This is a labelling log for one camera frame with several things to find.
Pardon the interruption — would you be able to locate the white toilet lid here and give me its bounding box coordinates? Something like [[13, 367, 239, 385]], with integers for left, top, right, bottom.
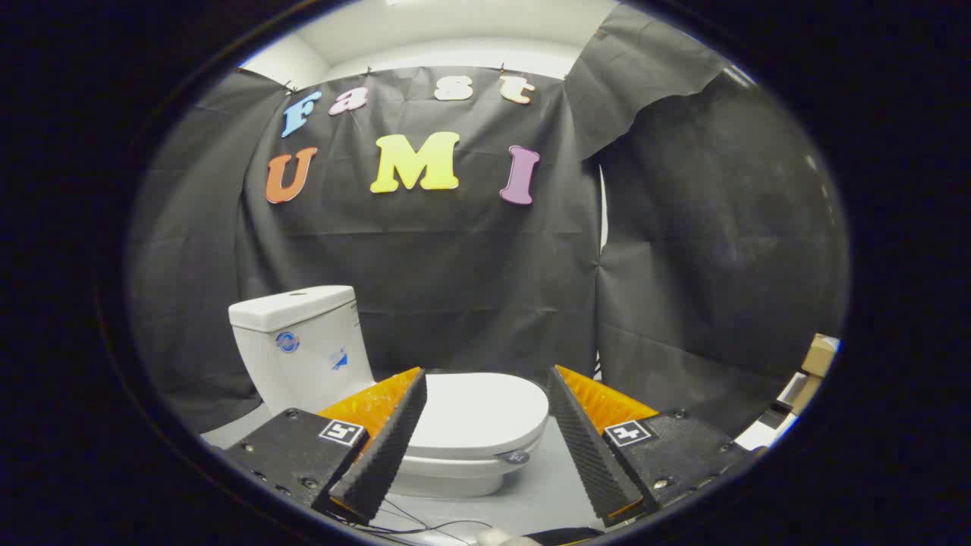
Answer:
[[406, 372, 549, 460]]

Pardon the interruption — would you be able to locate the black backdrop cloth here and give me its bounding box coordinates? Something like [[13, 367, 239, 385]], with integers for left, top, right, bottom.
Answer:
[[129, 4, 849, 437]]

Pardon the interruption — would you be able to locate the white ceramic toilet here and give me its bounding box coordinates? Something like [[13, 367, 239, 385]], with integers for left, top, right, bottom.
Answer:
[[229, 286, 549, 499]]

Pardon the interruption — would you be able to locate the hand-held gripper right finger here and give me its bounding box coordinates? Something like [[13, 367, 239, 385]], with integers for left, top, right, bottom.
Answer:
[[548, 365, 759, 528]]

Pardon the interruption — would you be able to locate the white tank cover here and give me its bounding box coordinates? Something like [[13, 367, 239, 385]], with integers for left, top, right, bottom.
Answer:
[[229, 286, 357, 332]]

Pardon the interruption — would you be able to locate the brown cardboard box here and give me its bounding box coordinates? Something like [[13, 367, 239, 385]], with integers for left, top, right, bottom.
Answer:
[[803, 334, 840, 378]]

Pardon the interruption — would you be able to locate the thin black cable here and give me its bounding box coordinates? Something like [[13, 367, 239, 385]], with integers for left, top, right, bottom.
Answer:
[[334, 497, 494, 538]]

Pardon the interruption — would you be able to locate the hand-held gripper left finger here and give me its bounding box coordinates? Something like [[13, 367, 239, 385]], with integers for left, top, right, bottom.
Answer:
[[216, 367, 428, 526]]

